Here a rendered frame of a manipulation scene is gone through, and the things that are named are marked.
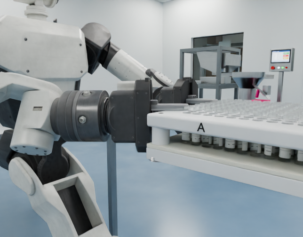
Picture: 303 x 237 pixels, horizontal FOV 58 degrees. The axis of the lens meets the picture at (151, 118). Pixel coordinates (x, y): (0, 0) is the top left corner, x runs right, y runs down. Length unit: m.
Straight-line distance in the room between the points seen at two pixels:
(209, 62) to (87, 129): 3.79
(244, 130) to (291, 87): 5.39
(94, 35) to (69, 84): 0.21
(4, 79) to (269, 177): 0.41
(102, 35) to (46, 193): 0.53
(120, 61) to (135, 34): 5.67
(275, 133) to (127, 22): 6.24
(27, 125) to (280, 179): 0.37
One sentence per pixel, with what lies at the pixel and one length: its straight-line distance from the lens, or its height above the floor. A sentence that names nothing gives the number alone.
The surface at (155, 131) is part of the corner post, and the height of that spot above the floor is 1.02.
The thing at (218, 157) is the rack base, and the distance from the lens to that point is 0.36.
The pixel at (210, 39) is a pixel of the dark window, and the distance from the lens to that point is 6.59.
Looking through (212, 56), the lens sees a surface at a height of 1.36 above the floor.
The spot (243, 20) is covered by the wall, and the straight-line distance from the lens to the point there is 6.16.
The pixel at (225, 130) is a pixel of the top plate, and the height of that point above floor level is 1.04.
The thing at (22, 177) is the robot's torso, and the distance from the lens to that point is 0.86.
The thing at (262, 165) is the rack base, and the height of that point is 1.00.
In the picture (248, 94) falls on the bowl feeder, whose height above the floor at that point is 0.88.
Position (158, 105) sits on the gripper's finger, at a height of 1.05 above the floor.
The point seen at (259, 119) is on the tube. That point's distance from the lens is 0.37.
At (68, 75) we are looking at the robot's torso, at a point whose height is 1.10.
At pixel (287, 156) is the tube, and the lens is 0.37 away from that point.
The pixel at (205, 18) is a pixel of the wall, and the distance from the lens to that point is 6.62.
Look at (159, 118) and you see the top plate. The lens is 0.39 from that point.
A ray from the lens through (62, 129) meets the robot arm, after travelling 0.46.
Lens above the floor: 1.10
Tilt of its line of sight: 9 degrees down
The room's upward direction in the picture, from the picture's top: straight up
